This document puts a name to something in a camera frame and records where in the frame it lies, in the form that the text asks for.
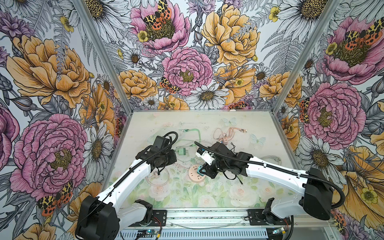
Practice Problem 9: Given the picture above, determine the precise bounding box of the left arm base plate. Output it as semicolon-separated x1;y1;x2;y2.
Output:
130;210;168;227

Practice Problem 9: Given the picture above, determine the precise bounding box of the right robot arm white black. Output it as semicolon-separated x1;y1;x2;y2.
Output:
195;142;346;225

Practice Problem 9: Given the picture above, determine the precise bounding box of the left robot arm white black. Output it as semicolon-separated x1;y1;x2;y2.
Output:
75;131;179;240

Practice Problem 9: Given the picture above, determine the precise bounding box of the green circuit board right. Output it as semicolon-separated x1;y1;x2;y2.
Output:
272;227;286;235

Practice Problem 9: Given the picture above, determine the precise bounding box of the white power strip cord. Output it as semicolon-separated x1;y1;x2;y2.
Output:
257;155;283;166

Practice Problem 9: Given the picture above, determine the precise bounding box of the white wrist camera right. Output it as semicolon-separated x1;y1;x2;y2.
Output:
196;149;215;166

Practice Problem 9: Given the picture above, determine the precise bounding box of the pink charger adapter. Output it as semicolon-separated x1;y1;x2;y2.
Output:
222;137;228;145

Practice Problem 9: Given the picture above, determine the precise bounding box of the round pink power socket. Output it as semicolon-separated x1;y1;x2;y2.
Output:
188;165;206;184

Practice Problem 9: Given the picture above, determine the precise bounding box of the teal charger adapter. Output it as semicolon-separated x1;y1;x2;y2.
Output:
198;169;205;176

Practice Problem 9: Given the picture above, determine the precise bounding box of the green circuit board left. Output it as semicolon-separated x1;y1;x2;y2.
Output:
136;229;160;238

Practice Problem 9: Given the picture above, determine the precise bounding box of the green circuit board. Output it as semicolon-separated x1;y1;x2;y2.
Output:
136;229;160;238
272;227;286;235

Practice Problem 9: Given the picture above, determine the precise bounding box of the green charger adapter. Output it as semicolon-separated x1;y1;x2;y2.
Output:
176;148;188;156

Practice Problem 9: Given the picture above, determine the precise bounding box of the aluminium front rail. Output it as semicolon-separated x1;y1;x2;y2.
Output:
158;208;332;230

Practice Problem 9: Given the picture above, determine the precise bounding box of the pink usb cable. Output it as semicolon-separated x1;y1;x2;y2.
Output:
212;127;248;143

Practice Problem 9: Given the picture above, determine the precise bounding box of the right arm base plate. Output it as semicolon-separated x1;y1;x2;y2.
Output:
244;209;291;226

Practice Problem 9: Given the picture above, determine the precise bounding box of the pink socket cord with plug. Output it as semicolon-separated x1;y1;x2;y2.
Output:
145;167;190;188

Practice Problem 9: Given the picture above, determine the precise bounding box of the green cable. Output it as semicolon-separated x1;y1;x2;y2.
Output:
148;128;202;157

